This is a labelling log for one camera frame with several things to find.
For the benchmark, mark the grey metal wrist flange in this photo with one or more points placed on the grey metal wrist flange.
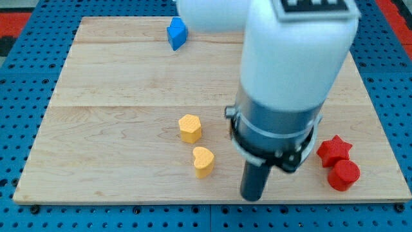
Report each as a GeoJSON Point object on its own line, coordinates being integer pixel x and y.
{"type": "Point", "coordinates": [267, 136]}

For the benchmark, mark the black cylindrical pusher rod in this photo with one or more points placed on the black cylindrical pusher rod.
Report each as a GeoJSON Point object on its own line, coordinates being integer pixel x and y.
{"type": "Point", "coordinates": [253, 181]}

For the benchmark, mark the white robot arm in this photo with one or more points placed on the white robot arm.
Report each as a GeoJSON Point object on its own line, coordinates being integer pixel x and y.
{"type": "Point", "coordinates": [292, 54]}

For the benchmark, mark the wooden board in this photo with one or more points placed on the wooden board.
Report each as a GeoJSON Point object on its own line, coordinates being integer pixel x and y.
{"type": "Point", "coordinates": [110, 134]}

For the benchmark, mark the yellow heart block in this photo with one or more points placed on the yellow heart block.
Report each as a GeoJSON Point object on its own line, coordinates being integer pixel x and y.
{"type": "Point", "coordinates": [203, 162]}

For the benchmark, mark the red star block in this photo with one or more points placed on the red star block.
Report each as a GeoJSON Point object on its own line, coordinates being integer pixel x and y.
{"type": "Point", "coordinates": [334, 150]}

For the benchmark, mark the yellow hexagon block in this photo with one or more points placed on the yellow hexagon block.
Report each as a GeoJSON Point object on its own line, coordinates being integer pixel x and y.
{"type": "Point", "coordinates": [190, 128]}

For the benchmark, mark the red cylinder block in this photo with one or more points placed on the red cylinder block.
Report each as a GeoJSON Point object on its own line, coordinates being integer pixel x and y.
{"type": "Point", "coordinates": [343, 175]}

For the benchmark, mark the blue triangular block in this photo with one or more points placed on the blue triangular block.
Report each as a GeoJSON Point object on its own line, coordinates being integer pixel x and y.
{"type": "Point", "coordinates": [177, 33]}

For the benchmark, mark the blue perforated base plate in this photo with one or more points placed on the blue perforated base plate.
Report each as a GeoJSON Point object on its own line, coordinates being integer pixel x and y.
{"type": "Point", "coordinates": [30, 73]}

